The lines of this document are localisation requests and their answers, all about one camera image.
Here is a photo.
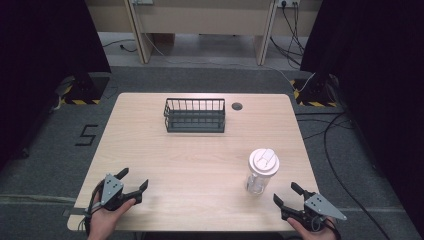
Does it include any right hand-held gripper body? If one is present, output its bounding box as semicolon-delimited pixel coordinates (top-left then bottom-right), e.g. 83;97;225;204
288;191;348;233

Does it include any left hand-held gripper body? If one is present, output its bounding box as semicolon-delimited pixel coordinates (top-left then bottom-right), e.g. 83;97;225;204
95;173;138;212

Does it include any clear bottle with white lid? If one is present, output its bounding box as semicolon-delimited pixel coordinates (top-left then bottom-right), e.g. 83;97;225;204
245;148;281;196

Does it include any black wire rack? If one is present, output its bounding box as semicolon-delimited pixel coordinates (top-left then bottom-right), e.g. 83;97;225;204
163;97;227;134

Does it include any person's right hand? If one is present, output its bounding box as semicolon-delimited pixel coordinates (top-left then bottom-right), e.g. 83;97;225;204
286;216;338;240

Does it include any person's left hand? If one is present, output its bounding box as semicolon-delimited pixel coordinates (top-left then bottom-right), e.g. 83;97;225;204
87;197;137;240

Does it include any yellow black hazard tape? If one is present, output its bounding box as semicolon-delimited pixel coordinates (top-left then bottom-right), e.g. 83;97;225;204
59;84;102;106
289;79;338;108

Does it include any black stand base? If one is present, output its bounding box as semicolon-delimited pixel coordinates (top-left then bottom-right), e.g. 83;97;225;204
298;72;338;105
63;71;111;102

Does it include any dark curtain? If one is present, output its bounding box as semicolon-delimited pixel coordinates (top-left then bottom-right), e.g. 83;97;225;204
0;0;112;169
299;0;424;231

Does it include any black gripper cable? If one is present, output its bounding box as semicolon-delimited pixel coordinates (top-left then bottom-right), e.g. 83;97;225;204
77;181;105;236
323;217;343;240

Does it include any long black floor cable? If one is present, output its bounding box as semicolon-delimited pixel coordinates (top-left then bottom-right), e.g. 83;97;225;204
323;111;392;240

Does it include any black plug cable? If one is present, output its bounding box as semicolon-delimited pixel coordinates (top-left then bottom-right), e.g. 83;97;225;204
101;38;138;54

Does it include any black cable bundle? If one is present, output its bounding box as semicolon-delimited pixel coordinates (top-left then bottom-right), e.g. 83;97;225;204
269;3;306;68

